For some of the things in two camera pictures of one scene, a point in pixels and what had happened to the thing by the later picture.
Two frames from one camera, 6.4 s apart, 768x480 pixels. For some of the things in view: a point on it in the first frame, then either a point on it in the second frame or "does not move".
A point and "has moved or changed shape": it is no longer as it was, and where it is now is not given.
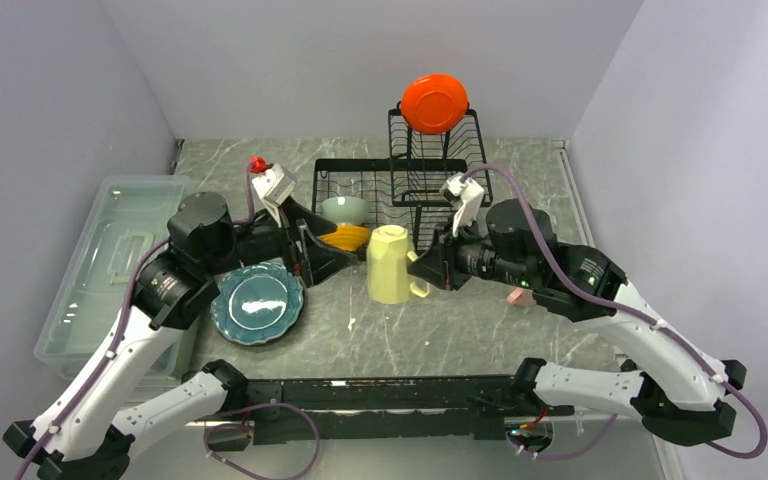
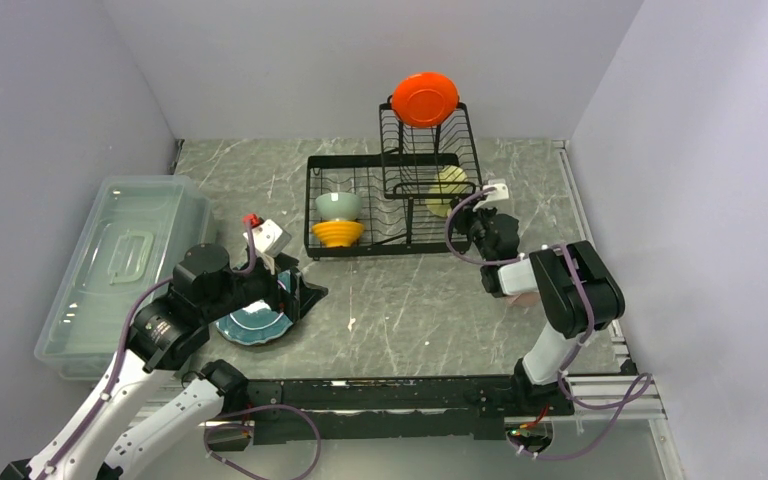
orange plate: x=435 y=103 has moved or changed shape
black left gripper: x=319 y=260 to x=305 y=293
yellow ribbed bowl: x=348 y=237 has moved or changed shape
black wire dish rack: x=404 y=191 does not move
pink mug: x=520 y=297 does not move
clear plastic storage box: x=132 y=212 does not move
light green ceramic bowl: x=345 y=209 has moved or changed shape
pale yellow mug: x=388 y=266 to x=449 y=182
